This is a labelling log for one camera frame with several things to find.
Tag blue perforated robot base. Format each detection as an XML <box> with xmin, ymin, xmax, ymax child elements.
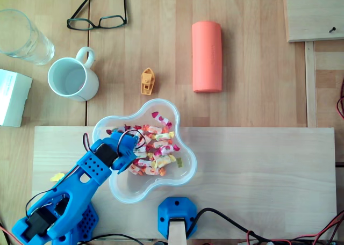
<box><xmin>67</xmin><ymin>203</ymin><xmax>99</xmax><ymax>242</ymax></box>

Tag orange wrapped candy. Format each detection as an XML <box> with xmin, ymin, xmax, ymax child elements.
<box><xmin>140</xmin><ymin>134</ymin><xmax>154</xmax><ymax>150</ymax></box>
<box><xmin>142</xmin><ymin>124</ymin><xmax>163</xmax><ymax>135</ymax></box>
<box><xmin>152</xmin><ymin>139</ymin><xmax>173</xmax><ymax>149</ymax></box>
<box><xmin>139</xmin><ymin>167</ymin><xmax>166</xmax><ymax>177</ymax></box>
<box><xmin>128</xmin><ymin>164</ymin><xmax>145</xmax><ymax>176</ymax></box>

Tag translucent Haribo candy tub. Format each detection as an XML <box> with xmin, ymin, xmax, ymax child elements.
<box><xmin>92</xmin><ymin>98</ymin><xmax>198</xmax><ymax>204</ymax></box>

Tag pink wrapped candy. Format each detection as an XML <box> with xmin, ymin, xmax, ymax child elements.
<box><xmin>151</xmin><ymin>111</ymin><xmax>173</xmax><ymax>128</ymax></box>
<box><xmin>153</xmin><ymin>144</ymin><xmax>180</xmax><ymax>156</ymax></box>

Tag orange toy boat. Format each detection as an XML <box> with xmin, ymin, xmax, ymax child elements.
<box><xmin>140</xmin><ymin>67</ymin><xmax>156</xmax><ymax>96</ymax></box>

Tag white ceramic mug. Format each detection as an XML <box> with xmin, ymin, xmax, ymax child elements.
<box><xmin>47</xmin><ymin>46</ymin><xmax>99</xmax><ymax>103</ymax></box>

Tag yellow gummy candy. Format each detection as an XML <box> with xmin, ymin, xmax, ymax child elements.
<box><xmin>49</xmin><ymin>172</ymin><xmax>65</xmax><ymax>183</ymax></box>

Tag coral glasses case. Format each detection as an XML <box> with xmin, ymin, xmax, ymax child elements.
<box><xmin>191</xmin><ymin>20</ymin><xmax>223</xmax><ymax>93</ymax></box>

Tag white cardboard box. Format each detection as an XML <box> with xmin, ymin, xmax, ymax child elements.
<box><xmin>0</xmin><ymin>68</ymin><xmax>33</xmax><ymax>128</ymax></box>

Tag light wooden base board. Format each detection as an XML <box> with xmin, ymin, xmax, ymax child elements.
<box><xmin>34</xmin><ymin>126</ymin><xmax>338</xmax><ymax>241</ymax></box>

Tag black-rimmed eyeglasses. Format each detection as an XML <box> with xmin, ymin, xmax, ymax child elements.
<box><xmin>66</xmin><ymin>0</ymin><xmax>128</xmax><ymax>31</ymax></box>

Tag clear tall drinking glass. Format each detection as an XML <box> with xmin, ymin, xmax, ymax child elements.
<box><xmin>0</xmin><ymin>9</ymin><xmax>55</xmax><ymax>66</ymax></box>

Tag narrow wooden strip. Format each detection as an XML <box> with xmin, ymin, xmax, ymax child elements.
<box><xmin>304</xmin><ymin>40</ymin><xmax>318</xmax><ymax>128</ymax></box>

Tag pale wooden panel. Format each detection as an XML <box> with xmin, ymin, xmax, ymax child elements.
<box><xmin>282</xmin><ymin>0</ymin><xmax>344</xmax><ymax>44</ymax></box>

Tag blue post mount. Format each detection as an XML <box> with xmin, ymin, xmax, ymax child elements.
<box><xmin>157</xmin><ymin>197</ymin><xmax>198</xmax><ymax>240</ymax></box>

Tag black cable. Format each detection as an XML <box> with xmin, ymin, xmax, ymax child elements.
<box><xmin>191</xmin><ymin>207</ymin><xmax>272</xmax><ymax>245</ymax></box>
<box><xmin>77</xmin><ymin>233</ymin><xmax>147</xmax><ymax>245</ymax></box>

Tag wooden camera post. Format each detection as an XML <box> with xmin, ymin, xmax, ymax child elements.
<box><xmin>168</xmin><ymin>218</ymin><xmax>187</xmax><ymax>245</ymax></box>

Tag red cable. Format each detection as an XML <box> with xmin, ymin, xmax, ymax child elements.
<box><xmin>336</xmin><ymin>77</ymin><xmax>344</xmax><ymax>120</ymax></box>
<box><xmin>0</xmin><ymin>225</ymin><xmax>13</xmax><ymax>242</ymax></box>
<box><xmin>246</xmin><ymin>209</ymin><xmax>344</xmax><ymax>245</ymax></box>

